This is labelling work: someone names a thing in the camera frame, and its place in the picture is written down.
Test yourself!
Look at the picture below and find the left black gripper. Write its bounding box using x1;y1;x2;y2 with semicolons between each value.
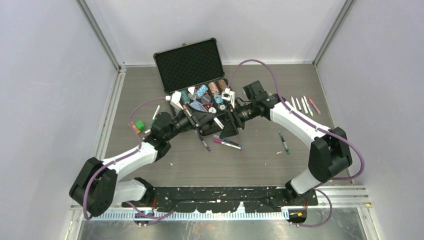
164;103;214;142

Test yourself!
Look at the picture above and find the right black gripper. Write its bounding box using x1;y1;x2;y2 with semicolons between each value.
220;101;258;139

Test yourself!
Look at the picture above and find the purple cap white marker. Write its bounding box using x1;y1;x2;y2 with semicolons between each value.
213;116;225;130

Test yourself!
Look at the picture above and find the dark purple marker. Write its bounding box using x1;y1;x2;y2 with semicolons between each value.
195;130;211;152

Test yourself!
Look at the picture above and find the dark green marker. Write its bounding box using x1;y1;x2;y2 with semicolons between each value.
278;131;290;155

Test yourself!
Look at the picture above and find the green cap white marker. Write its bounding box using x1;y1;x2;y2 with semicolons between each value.
301;98;309;115

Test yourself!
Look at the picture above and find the pink marker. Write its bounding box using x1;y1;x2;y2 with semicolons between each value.
308;98;322;115

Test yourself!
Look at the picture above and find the lime green cap marker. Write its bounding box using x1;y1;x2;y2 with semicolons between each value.
303;95;314;117

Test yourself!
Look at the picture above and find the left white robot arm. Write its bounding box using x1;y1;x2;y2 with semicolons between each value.
69;105;225;220

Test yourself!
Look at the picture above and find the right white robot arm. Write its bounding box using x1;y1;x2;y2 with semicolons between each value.
220;80;352;205

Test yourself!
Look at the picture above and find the light blue marker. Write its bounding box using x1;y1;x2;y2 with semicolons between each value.
213;134;242;148

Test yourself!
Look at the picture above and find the magenta cap white marker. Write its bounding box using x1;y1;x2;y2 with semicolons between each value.
213;138;243;150

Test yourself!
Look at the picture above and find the black poker chip case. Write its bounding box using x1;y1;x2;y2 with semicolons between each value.
153;38;229;136

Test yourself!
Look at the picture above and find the green tip white marker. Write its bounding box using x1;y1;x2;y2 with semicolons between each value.
150;105;161;125

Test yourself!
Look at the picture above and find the green toy block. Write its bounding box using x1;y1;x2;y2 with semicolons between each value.
135;120;146;132

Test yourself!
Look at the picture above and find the brown wooden block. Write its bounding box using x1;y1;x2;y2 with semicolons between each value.
128;121;141;135

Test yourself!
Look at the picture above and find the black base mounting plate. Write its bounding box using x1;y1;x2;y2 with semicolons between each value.
122;186;318;213

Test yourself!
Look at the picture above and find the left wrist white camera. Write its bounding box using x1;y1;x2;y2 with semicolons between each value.
165;91;184;111

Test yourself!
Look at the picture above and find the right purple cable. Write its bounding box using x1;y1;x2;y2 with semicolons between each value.
227;59;366;229

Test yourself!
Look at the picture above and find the purple cable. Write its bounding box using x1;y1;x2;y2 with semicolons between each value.
82;96;176;228
227;59;366;229

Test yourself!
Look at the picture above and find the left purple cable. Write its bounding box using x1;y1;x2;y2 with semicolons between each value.
82;96;176;228

